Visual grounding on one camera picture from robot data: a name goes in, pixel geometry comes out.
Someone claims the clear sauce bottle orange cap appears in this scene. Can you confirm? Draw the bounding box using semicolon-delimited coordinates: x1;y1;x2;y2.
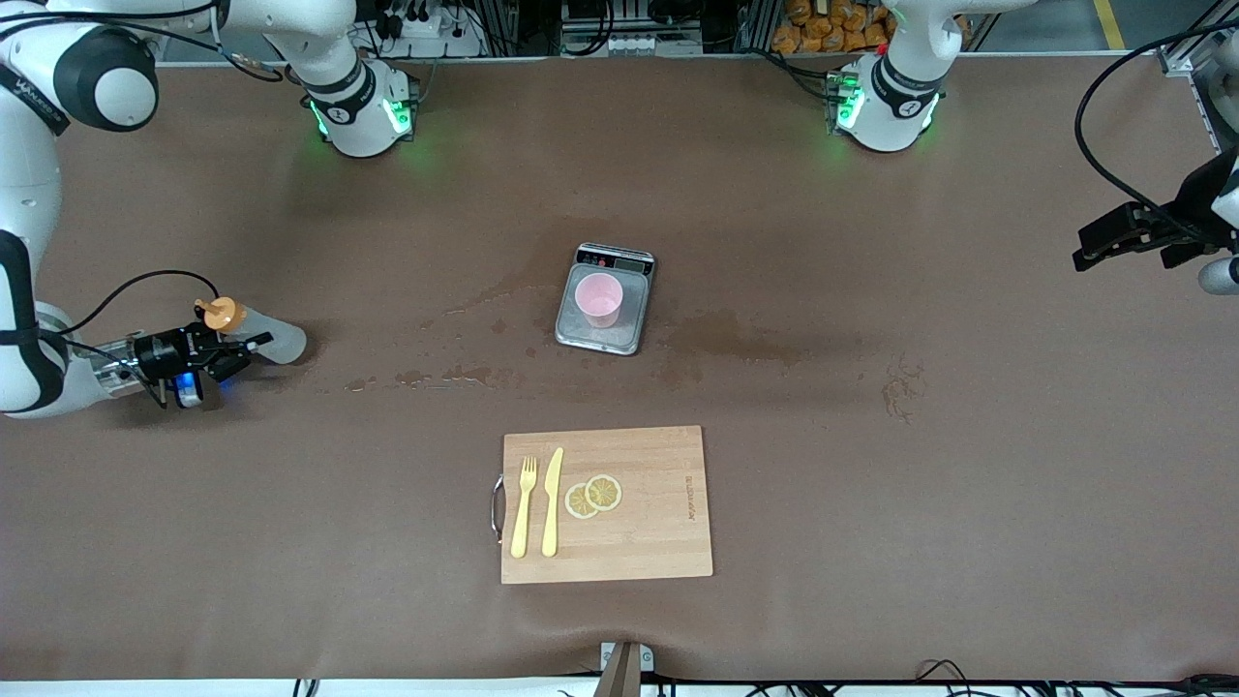
195;297;308;366

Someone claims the pink plastic cup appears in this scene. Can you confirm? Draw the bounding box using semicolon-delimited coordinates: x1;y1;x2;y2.
575;272;624;330

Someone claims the yellow plastic fork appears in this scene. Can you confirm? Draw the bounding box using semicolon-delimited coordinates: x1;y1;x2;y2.
510;456;539;561

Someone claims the yellow plastic knife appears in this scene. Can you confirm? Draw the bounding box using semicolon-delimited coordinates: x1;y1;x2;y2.
541;447;565;560

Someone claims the orange snack bags pile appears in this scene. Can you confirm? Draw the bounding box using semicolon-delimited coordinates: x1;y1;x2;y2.
771;0;896;55

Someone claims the white power strip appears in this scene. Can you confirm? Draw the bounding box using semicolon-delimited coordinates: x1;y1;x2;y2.
373;0;485;59

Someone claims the brown table mat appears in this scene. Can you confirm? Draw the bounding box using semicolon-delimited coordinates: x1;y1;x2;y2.
0;53;1239;684

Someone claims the silver digital kitchen scale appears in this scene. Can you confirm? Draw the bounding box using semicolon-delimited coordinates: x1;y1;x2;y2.
554;242;658;357

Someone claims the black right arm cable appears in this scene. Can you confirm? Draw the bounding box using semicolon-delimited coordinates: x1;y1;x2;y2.
56;268;223;338

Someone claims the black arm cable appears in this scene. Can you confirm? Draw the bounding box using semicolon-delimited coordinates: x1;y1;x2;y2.
1073;17;1239;233
56;268;223;338

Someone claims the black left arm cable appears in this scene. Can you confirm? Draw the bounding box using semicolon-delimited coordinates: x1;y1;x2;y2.
1073;17;1239;233

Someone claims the aluminium frame rail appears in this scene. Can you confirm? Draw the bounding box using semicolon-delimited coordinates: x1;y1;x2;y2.
1157;0;1239;151

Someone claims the wooden cutting board metal handle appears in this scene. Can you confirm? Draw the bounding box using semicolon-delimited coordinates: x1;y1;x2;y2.
491;426;715;587

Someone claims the black floor cable loop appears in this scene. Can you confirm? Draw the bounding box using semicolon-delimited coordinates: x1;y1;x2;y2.
913;659;981;686

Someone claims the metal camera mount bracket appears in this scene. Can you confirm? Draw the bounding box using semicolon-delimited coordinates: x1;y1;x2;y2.
592;641;656;697

